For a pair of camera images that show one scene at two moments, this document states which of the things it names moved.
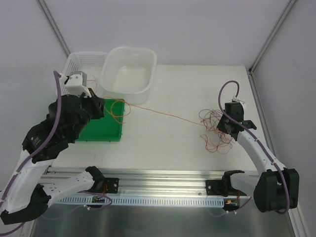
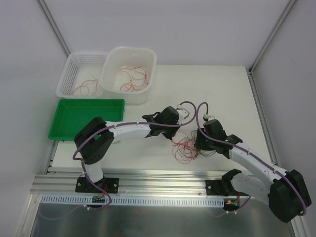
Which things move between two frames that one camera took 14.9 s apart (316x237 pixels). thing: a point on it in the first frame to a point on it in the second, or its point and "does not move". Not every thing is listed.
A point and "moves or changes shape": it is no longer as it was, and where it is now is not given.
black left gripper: x=98 y=106 to x=170 y=131
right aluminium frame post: x=289 y=6 does not move
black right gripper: x=222 y=126 to x=201 y=142
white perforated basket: x=89 y=61 does not move
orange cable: x=121 y=110 to x=138 y=77
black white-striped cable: x=215 y=139 moves or changes shape
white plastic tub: x=128 y=73 does not move
